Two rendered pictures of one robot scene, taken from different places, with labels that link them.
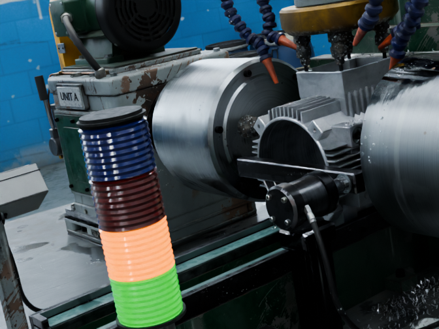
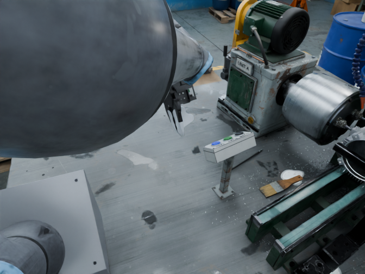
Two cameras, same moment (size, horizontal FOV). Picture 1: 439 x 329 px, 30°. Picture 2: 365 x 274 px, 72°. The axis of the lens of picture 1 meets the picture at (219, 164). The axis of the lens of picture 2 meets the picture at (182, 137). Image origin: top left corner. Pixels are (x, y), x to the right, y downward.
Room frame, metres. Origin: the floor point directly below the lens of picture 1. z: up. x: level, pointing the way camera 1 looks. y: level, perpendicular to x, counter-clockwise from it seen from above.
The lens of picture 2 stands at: (0.55, 0.46, 1.64)
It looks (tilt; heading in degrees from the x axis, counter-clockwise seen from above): 41 degrees down; 5
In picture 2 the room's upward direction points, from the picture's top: straight up
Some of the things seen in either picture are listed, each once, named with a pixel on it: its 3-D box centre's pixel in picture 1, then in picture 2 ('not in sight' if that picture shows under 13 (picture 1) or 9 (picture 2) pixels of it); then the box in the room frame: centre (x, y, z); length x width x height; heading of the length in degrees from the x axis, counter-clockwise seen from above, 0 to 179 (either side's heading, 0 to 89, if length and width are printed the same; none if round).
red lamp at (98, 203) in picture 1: (127, 197); not in sight; (0.69, 0.08, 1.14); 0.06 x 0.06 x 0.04
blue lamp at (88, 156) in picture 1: (117, 147); not in sight; (0.69, 0.08, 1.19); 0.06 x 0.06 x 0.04
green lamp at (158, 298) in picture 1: (146, 292); not in sight; (0.69, 0.08, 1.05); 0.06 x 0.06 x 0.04
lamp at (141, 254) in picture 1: (137, 245); not in sight; (0.69, 0.08, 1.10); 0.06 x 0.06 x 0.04
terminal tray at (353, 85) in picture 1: (348, 87); not in sight; (1.27, -0.22, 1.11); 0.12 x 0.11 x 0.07; 125
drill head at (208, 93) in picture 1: (219, 126); (311, 103); (1.50, -0.01, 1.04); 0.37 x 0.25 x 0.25; 35
